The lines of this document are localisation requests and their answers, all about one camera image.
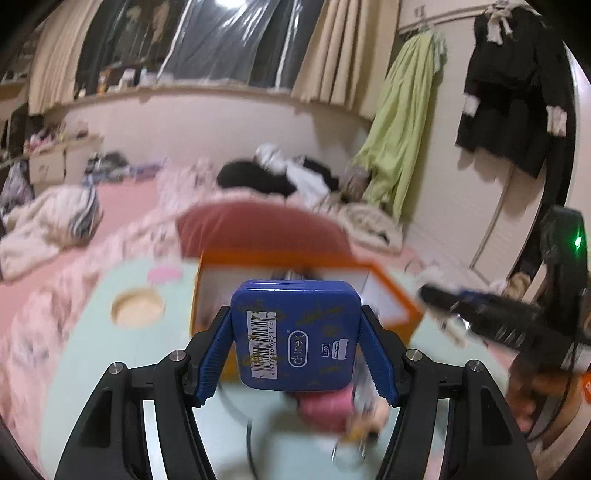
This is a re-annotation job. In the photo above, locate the blue tin box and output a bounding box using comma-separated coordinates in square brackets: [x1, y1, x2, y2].
[230, 278, 362, 392]

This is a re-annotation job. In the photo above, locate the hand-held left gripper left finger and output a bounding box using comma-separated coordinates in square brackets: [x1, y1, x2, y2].
[54, 307, 234, 480]

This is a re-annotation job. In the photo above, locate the beige curtain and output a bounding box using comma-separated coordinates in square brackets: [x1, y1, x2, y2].
[28, 0, 106, 116]
[291, 0, 403, 120]

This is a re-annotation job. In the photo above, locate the white fluffy blanket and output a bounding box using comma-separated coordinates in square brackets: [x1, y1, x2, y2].
[0, 185, 101, 278]

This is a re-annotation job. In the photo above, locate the window ledge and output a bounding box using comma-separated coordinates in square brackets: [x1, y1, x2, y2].
[28, 80, 375, 125]

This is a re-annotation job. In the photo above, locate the green hanging garment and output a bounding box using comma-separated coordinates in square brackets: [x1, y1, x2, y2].
[351, 30, 448, 227]

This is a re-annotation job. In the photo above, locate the white garment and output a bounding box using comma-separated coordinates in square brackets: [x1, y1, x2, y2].
[256, 143, 341, 208]

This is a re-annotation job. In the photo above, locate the mint cartoon print desktop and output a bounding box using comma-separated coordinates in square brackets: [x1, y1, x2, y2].
[37, 258, 522, 480]

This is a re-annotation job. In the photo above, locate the black cable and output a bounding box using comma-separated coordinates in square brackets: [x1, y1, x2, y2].
[244, 415, 260, 480]

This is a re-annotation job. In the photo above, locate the black garment pile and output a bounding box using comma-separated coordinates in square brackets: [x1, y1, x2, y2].
[217, 159, 298, 197]

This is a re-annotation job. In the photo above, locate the beige crumpled cloth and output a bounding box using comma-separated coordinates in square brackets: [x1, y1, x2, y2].
[501, 272, 532, 298]

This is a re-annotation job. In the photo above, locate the clear plastic window film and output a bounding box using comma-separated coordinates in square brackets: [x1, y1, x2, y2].
[157, 0, 334, 89]

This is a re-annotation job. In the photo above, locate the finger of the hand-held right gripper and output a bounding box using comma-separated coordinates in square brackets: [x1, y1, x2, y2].
[418, 282, 546, 356]

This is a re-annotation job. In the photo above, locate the orange cardboard box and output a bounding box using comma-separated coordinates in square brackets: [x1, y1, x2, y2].
[189, 249, 426, 384]

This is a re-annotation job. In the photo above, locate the striped plush toy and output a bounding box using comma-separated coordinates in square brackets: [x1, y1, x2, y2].
[351, 378, 394, 445]

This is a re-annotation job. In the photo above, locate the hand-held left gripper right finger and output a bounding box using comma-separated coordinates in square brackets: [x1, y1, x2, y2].
[359, 305, 539, 480]

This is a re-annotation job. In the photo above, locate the metal keyring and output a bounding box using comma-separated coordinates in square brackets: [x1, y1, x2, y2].
[331, 438, 371, 472]

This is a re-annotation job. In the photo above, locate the pink floral bedsheet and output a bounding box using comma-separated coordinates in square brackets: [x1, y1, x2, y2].
[0, 166, 591, 480]

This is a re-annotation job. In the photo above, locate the pink pouch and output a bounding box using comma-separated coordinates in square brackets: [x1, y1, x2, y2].
[298, 388, 357, 435]

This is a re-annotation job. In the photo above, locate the red cushion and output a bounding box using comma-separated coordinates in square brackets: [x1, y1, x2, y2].
[177, 200, 354, 264]

